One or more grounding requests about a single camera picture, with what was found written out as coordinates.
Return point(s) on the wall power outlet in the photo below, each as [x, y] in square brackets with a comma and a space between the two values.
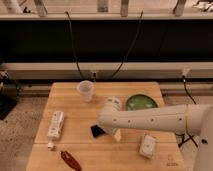
[94, 75]

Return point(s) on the green ceramic bowl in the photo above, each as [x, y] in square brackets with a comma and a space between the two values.
[140, 101]

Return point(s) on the clear plastic cup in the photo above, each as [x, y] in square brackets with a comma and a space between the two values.
[85, 89]

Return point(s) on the small white cap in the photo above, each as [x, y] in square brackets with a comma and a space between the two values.
[50, 145]

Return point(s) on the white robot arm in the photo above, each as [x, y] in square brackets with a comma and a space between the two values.
[191, 119]

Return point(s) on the white square packet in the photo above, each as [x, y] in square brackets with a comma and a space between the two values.
[147, 147]

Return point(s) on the black object at left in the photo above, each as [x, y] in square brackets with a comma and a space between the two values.
[9, 94]

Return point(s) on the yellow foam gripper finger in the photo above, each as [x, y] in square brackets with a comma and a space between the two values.
[117, 135]

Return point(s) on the white rectangular box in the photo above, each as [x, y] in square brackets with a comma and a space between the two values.
[55, 125]

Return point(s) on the black rectangular eraser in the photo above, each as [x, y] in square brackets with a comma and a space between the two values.
[97, 131]

